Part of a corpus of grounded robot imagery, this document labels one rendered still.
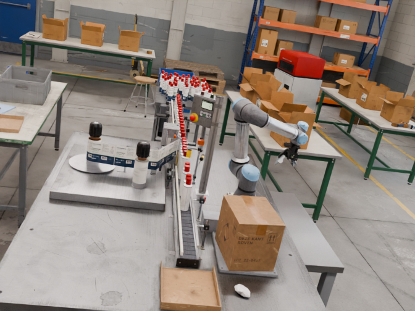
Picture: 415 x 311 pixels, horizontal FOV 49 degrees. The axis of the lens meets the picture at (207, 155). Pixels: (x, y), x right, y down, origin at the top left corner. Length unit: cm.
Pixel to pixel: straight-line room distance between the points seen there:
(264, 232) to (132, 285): 67
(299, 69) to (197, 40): 305
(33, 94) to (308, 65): 512
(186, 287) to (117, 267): 34
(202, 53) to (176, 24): 87
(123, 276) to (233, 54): 881
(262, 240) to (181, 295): 47
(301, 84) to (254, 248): 623
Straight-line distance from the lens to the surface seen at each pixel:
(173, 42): 1039
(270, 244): 232
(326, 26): 1038
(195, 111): 295
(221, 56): 1062
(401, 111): 682
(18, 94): 461
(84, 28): 828
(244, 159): 298
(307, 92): 844
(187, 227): 256
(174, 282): 222
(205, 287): 223
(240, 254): 230
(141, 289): 216
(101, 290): 214
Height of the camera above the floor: 215
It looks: 21 degrees down
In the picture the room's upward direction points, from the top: 11 degrees clockwise
